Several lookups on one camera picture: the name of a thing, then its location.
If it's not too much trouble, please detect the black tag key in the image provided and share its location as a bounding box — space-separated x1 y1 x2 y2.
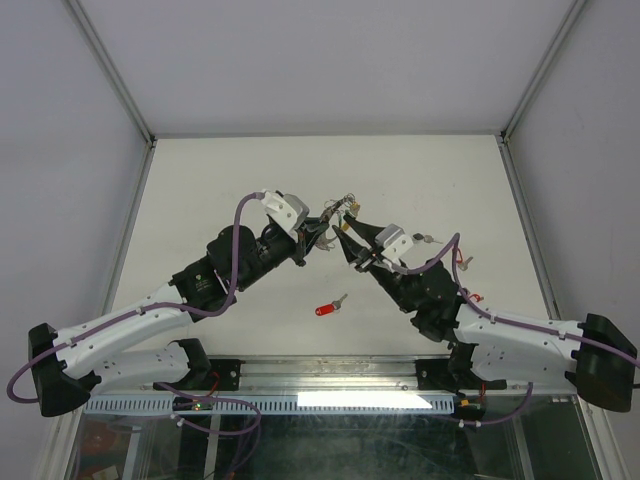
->
412 233 443 245

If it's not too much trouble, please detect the metal keyring with yellow handle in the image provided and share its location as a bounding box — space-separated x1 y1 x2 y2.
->
314 192 362 251

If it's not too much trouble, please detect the purple cable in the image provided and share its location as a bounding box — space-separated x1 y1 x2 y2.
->
7 191 264 441
394 232 640 429

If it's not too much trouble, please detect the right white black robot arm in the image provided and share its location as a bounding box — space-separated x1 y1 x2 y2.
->
334 216 639 413

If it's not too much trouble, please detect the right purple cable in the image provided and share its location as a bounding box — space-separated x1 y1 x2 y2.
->
394 232 640 429

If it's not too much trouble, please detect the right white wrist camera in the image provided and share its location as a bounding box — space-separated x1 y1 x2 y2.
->
374 224 414 265

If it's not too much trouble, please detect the white slotted cable duct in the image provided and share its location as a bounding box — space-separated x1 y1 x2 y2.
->
84 391 455 417

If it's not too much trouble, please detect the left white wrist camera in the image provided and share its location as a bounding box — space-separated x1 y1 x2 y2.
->
260 190 309 240

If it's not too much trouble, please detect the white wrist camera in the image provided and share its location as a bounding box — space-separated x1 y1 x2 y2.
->
374 224 414 265
260 190 309 240

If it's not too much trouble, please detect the red outline tag key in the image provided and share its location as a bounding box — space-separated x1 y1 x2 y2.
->
454 248 474 271

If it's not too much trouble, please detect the right aluminium frame post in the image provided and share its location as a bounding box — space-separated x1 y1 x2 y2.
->
500 0 589 144

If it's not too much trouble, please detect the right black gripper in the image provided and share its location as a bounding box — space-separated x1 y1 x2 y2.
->
331 216 418 315

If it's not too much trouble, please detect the left aluminium frame post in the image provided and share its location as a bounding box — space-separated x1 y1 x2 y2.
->
65 0 157 146

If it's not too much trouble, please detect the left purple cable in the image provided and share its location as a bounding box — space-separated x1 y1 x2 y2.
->
7 191 264 441

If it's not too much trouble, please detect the aluminium frame post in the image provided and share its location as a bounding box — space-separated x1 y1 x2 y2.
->
500 0 589 144
65 0 157 146

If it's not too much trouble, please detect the aluminium mounting rail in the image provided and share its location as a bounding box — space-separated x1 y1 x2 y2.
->
99 353 576 396

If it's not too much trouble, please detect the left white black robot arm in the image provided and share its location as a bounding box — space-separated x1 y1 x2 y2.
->
23 191 344 418

